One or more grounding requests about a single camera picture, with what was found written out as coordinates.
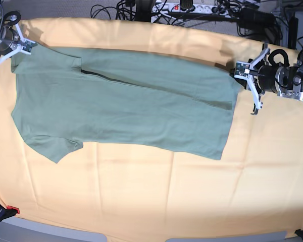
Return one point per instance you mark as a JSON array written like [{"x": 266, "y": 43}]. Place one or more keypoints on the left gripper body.
[{"x": 261, "y": 77}]

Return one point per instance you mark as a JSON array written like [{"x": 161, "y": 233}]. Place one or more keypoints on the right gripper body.
[{"x": 11, "y": 37}]

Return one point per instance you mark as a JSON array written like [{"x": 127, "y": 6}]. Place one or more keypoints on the green T-shirt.
[{"x": 69, "y": 96}]

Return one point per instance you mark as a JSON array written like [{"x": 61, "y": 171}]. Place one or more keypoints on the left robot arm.
[{"x": 288, "y": 79}]

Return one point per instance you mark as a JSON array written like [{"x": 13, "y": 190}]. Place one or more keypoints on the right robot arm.
[{"x": 12, "y": 40}]

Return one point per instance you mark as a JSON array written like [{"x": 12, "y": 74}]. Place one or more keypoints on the black power adapter box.
[{"x": 254, "y": 19}]

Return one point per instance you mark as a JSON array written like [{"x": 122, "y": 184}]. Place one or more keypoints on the white power strip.
[{"x": 176, "y": 8}]

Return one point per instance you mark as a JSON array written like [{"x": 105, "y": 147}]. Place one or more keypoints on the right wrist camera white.
[{"x": 27, "y": 46}]

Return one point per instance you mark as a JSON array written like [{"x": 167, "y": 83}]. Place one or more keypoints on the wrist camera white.
[
  {"x": 242, "y": 69},
  {"x": 27, "y": 46}
]

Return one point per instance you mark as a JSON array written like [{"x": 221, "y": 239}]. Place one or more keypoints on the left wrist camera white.
[{"x": 242, "y": 69}]

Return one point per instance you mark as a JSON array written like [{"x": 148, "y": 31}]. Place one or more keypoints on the black post right background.
[{"x": 292, "y": 32}]

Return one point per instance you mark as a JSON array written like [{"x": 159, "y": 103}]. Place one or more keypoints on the black centre stand post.
[{"x": 143, "y": 10}]

